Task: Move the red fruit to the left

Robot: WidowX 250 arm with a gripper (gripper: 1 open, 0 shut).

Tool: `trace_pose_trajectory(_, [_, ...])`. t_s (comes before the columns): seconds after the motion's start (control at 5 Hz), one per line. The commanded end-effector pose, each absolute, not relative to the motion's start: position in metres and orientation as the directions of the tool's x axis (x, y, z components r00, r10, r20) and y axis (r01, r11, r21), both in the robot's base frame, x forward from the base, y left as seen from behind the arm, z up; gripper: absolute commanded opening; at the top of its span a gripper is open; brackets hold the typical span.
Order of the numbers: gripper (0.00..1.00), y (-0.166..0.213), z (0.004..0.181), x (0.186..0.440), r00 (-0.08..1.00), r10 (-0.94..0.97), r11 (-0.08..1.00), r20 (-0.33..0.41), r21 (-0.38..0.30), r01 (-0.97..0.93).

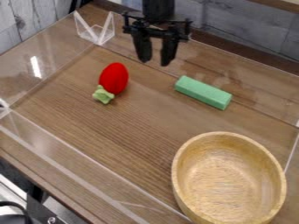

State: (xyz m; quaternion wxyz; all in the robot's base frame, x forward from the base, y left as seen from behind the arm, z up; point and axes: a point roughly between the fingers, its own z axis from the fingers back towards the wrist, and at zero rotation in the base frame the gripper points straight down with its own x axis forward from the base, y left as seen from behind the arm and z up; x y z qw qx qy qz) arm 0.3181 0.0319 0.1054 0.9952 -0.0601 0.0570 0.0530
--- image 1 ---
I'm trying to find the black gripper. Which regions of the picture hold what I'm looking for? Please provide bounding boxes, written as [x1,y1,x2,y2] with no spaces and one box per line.
[121,11,192,67]

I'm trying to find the red plush strawberry green leaves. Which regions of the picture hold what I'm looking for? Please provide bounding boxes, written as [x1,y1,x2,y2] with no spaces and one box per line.
[92,62,128,104]

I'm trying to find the wooden bowl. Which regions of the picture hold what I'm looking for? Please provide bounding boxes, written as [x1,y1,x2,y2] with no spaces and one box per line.
[172,131,287,224]

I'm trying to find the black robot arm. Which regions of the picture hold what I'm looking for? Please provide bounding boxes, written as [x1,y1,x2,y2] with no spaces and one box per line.
[121,0,192,67]

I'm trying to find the green rectangular block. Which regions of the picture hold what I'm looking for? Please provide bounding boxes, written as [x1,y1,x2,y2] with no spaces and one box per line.
[173,76,232,110]

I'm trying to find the black metal stand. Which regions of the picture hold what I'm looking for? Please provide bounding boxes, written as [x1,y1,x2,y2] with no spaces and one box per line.
[0,158,60,224]

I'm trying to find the clear acrylic corner bracket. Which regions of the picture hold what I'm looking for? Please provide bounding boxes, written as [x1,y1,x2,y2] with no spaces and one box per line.
[73,11,116,46]

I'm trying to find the clear acrylic front wall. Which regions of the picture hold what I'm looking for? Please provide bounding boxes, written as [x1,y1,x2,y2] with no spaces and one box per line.
[0,104,192,224]

